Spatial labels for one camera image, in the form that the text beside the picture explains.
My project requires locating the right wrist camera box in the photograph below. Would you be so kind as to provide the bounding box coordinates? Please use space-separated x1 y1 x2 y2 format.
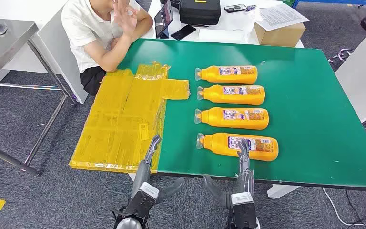
228 192 258 229

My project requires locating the white table panel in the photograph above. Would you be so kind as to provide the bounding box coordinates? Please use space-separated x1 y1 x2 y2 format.
335 19 366 123

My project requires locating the person's right hand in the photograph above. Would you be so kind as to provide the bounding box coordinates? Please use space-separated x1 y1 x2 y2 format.
112 0 139 40

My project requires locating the brown cardboard box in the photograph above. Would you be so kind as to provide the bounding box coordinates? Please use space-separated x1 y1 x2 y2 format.
254 22 306 48

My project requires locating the person's left hand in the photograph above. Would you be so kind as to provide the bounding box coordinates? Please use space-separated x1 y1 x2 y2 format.
109 37 122 51

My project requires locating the white table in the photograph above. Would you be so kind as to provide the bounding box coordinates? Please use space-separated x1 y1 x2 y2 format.
140 0 305 49

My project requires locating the white floor cable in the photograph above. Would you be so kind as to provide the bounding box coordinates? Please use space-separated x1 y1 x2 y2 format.
323 188 366 229

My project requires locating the printed paper sheet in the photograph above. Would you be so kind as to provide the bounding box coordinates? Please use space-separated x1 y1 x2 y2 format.
253 3 310 31

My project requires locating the black carrying case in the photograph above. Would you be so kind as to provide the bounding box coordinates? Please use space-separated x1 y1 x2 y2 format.
179 0 222 27

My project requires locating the black device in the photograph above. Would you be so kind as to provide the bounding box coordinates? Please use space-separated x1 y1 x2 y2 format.
159 0 181 10

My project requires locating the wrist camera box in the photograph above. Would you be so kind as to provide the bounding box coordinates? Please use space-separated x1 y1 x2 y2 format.
228 192 258 229
124 181 160 220

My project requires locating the tablet in blue stand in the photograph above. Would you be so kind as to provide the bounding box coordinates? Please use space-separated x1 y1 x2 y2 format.
153 0 174 39

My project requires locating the stainless steel table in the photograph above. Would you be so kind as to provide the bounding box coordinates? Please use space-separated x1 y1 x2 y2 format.
0 16 78 177

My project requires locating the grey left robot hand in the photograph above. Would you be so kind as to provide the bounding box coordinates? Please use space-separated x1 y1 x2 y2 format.
131 135 185 204

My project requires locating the yellow taped cardboard mat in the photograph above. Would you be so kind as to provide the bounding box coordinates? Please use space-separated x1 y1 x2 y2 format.
69 62 191 174

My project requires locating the orange plastic bottle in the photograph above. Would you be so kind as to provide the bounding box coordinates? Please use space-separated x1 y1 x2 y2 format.
196 132 279 162
195 65 258 85
197 84 266 106
194 106 269 131

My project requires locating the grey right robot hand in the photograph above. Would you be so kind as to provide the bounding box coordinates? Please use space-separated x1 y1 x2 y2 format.
202 139 255 209

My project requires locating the tangled cable bundle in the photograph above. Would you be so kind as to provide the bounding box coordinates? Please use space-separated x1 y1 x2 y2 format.
327 48 354 63

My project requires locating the black floor cable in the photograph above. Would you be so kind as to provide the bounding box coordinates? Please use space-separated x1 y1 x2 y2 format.
346 189 366 226

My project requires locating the black smartphone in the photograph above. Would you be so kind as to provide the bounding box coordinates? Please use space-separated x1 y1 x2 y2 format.
170 24 196 41

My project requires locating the person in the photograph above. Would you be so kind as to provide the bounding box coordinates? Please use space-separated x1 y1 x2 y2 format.
61 0 154 97

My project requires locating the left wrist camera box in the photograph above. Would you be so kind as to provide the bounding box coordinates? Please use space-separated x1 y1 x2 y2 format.
124 181 160 220

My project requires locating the smartphone with round ring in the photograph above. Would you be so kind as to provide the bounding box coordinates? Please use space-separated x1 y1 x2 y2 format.
223 3 247 13

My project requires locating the white table foot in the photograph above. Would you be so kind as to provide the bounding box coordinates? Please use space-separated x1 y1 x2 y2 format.
266 184 300 200

